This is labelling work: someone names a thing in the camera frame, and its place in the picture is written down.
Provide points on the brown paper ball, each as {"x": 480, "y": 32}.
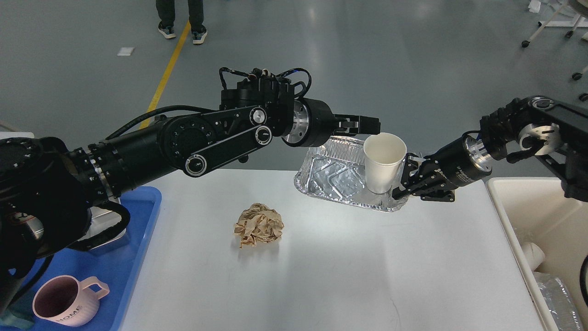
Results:
{"x": 258, "y": 223}

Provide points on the stainless steel rectangular tin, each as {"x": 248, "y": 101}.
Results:
{"x": 103, "y": 219}

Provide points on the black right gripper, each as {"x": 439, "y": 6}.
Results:
{"x": 460, "y": 163}

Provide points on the pink mug dark inside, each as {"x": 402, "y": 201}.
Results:
{"x": 68, "y": 301}

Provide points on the aluminium foil tray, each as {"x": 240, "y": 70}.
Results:
{"x": 335, "y": 171}

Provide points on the foil tray in bin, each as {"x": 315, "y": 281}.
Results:
{"x": 560, "y": 304}

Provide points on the blue plastic tray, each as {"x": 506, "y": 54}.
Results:
{"x": 117, "y": 264}

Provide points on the cream paper cup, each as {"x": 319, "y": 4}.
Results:
{"x": 384, "y": 159}

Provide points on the white cup in bin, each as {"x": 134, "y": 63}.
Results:
{"x": 533, "y": 255}

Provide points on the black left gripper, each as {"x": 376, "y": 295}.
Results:
{"x": 314, "y": 123}

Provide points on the white wheeled cart frame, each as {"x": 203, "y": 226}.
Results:
{"x": 551, "y": 50}

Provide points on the white paper on floor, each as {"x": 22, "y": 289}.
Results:
{"x": 125, "y": 51}

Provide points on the cream plastic bin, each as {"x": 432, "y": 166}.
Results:
{"x": 535, "y": 210}

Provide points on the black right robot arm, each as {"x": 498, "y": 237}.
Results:
{"x": 553, "y": 132}

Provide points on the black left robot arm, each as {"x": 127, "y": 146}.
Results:
{"x": 54, "y": 198}

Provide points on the teal cup in tray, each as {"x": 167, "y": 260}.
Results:
{"x": 10, "y": 319}

